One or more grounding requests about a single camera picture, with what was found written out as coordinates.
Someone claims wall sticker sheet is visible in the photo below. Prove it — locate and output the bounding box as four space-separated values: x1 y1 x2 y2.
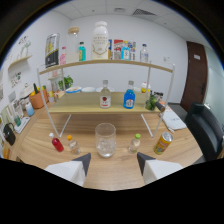
9 71 23 88

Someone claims small pink bottle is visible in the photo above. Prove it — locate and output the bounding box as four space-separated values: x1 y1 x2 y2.
59 46 67 66

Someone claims tall black silver can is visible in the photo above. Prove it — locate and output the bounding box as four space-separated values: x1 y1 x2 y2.
44 32 61 69

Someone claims white picture frame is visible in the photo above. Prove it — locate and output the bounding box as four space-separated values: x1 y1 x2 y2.
12 100 25 118

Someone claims white plate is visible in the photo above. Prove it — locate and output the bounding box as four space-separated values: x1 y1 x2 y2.
95 86 115 93

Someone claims large white bottle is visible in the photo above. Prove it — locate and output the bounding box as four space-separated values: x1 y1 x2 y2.
91 20 110 61

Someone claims blue rimmed bowl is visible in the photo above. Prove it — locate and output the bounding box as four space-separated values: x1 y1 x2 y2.
65 86 83 94

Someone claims brown door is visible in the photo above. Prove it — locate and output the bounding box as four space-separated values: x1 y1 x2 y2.
179 40 208 113

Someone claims orange basket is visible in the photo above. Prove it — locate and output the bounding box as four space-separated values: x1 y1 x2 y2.
29 87 50 110

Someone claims small teal bottle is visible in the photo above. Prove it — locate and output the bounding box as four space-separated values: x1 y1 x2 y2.
78 41 87 62

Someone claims two-tier wooden shelf rack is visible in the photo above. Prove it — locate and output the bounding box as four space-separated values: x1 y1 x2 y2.
36 59 176 139

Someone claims clear bottle red label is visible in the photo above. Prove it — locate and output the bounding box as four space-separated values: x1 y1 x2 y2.
99 79 112 110

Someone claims small light blue bottle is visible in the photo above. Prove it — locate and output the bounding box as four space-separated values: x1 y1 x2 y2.
120 40 131 61

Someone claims green potted plant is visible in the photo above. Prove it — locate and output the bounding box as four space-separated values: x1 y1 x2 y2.
58 75 74 90

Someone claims black sofa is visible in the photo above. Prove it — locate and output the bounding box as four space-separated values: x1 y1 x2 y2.
184 102 224 163

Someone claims glass bottle cork lid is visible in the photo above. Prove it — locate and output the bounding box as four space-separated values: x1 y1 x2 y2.
65 26 81 64

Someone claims clear tub of limes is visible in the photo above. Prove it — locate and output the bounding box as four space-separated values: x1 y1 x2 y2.
144 94 166 113

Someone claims white countertop appliance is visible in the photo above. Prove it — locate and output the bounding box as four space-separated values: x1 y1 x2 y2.
19 83 34 99

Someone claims ceiling air vent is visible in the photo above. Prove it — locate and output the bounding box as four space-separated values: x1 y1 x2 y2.
132 8 157 17

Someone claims white bowl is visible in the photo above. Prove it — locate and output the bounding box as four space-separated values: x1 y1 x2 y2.
81 86 97 93

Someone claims blue white bottle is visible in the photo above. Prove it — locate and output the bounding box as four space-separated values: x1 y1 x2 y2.
24 100 35 117

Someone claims blue wall poster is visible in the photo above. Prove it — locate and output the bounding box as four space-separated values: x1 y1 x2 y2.
107 39 113 60

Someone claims clear bottle green cap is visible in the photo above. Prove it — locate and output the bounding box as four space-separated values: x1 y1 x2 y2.
128 133 142 155

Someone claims clear bottle blue cap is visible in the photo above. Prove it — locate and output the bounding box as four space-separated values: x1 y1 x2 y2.
139 43 150 64

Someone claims small red liquid bottle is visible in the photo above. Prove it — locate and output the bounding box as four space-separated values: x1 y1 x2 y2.
48 132 65 153

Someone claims white tray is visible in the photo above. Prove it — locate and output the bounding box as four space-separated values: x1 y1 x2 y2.
13 115 32 134

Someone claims red white wall poster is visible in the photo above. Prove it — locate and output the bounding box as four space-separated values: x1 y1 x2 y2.
113 39 124 51

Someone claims yellow red lidded cup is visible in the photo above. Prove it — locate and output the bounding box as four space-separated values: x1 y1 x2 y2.
140 81 152 94

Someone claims yellow drink can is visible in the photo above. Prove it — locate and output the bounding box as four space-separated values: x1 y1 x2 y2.
153 131 174 156

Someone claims black handbag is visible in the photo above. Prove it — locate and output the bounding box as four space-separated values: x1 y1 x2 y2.
2 122 17 147

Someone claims blue liquid bottle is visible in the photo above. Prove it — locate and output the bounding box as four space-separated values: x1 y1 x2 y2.
122 80 136 110

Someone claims clear glass with ice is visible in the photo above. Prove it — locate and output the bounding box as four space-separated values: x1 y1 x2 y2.
94 122 117 159

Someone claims wooden wall shelf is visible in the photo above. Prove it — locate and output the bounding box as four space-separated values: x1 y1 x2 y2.
7 54 34 69

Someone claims white fabric pouch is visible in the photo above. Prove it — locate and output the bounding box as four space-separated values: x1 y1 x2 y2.
162 108 188 133

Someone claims black white printed sheet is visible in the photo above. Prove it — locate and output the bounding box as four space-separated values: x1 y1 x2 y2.
113 49 123 60

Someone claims green cup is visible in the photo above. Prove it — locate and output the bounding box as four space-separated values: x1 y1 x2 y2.
13 114 23 127

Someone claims multicoloured wall poster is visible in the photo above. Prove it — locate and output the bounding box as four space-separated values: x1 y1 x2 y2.
130 41 137 61

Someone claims small clear bottle orange cap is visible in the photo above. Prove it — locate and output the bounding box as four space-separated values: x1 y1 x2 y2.
66 134 82 156

